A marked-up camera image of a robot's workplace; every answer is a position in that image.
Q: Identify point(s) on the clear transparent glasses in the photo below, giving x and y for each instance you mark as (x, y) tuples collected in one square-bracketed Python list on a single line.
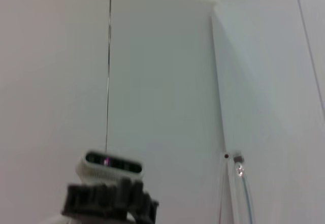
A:
[(237, 183)]

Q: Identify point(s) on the white head camera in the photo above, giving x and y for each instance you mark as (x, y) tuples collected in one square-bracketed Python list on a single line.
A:
[(109, 169)]

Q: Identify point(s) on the black head camera mount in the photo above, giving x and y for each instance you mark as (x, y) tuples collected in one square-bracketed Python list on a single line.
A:
[(106, 198)]

